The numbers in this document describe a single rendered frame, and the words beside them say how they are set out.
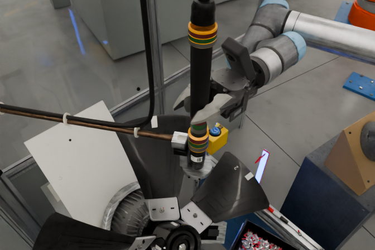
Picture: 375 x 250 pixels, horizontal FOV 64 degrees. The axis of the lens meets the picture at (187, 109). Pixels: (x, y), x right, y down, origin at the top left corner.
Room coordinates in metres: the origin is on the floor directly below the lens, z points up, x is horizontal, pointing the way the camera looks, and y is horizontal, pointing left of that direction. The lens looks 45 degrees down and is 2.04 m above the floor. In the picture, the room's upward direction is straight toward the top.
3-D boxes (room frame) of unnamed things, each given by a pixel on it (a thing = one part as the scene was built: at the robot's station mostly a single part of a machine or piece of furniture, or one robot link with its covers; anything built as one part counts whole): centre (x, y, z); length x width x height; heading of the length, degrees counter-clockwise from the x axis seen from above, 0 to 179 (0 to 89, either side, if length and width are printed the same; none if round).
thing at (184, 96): (0.42, -0.01, 1.63); 0.09 x 0.03 x 0.06; 123
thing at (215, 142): (0.86, -0.09, 1.02); 0.16 x 0.10 x 0.11; 43
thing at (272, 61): (0.53, -0.16, 1.64); 0.08 x 0.05 x 0.08; 43
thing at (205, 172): (0.40, -0.01, 1.50); 0.09 x 0.07 x 0.10; 78
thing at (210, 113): (0.38, -0.04, 1.63); 0.09 x 0.03 x 0.06; 143
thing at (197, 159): (0.40, -0.02, 1.65); 0.04 x 0.04 x 0.46
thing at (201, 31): (0.40, -0.02, 1.80); 0.04 x 0.04 x 0.03
